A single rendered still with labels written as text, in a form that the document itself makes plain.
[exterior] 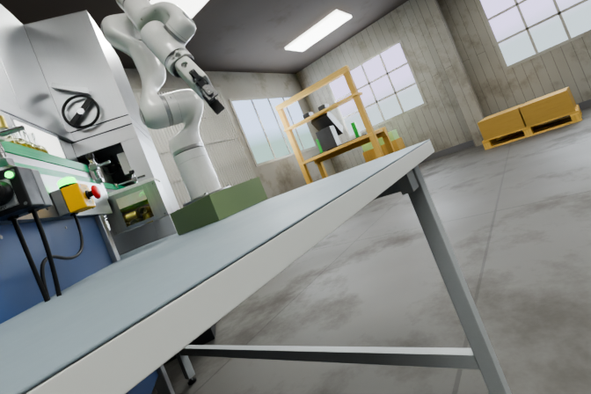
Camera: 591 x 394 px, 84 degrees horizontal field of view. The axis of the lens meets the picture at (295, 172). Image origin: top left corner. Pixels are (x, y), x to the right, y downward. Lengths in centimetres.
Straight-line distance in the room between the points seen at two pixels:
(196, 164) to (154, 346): 103
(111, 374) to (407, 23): 755
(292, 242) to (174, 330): 14
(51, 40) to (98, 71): 33
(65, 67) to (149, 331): 244
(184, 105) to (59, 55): 147
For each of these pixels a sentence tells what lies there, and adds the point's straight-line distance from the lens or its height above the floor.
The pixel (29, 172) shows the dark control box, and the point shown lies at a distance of 82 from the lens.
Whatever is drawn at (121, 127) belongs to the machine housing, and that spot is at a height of 150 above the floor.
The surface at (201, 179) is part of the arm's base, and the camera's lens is 124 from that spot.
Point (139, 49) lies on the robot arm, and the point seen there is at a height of 145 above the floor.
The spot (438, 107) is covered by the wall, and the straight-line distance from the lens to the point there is 739.
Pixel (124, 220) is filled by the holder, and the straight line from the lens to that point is 153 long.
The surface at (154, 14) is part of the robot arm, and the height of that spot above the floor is 142.
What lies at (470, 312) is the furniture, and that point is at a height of 32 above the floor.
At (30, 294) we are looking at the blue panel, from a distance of 89.
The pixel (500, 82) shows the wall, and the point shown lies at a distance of 726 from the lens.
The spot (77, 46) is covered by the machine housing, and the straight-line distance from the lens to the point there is 266.
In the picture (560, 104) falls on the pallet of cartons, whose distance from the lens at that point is 601.
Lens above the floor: 80
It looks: level
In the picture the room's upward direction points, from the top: 22 degrees counter-clockwise
